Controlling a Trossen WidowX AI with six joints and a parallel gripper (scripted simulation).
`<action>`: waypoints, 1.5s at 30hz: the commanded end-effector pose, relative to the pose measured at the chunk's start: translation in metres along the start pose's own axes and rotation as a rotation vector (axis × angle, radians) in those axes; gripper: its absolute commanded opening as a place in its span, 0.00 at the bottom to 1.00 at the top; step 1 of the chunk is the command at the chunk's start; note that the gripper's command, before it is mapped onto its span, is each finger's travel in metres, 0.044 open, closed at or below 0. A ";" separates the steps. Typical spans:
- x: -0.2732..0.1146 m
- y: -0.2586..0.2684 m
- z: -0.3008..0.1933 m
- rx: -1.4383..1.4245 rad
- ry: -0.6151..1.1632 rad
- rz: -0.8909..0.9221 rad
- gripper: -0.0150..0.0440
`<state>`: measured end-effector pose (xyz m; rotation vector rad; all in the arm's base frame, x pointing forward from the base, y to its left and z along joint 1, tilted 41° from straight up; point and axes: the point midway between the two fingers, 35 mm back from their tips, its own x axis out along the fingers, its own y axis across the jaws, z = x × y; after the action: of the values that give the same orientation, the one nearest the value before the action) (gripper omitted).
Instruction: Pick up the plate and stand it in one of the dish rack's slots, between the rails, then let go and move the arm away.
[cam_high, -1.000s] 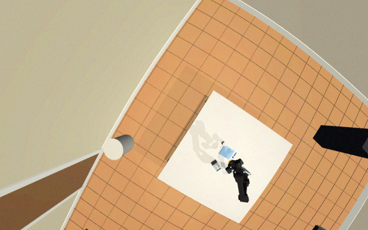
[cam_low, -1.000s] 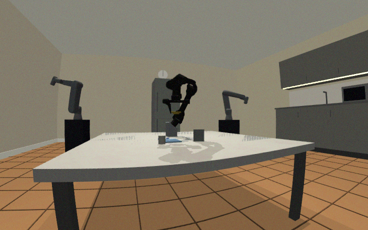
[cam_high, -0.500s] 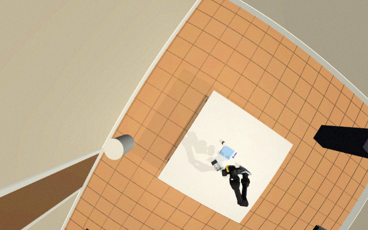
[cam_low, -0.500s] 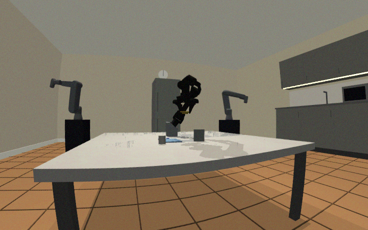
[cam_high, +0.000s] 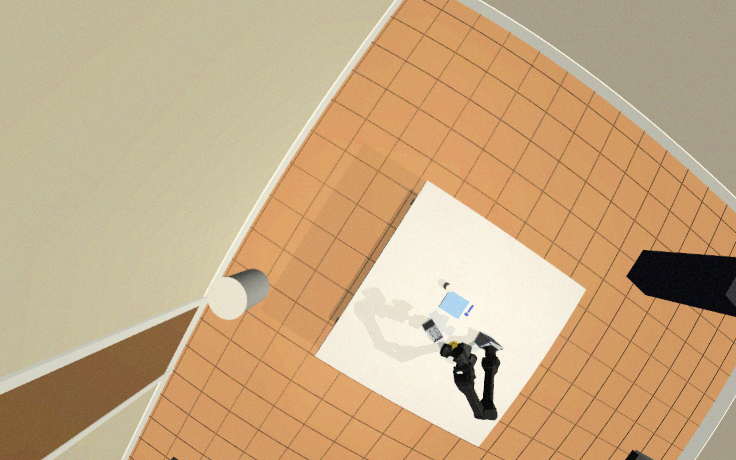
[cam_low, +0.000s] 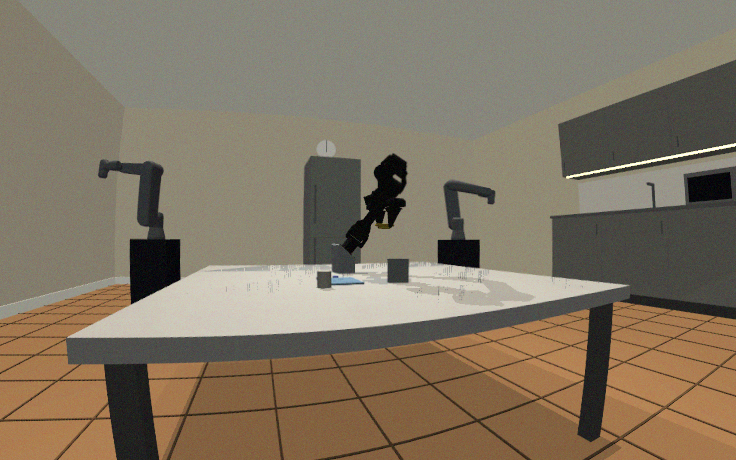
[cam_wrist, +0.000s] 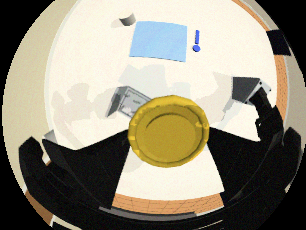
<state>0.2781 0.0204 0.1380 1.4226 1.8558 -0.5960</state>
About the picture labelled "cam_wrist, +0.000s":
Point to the gold round plate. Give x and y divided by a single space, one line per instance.
168 132

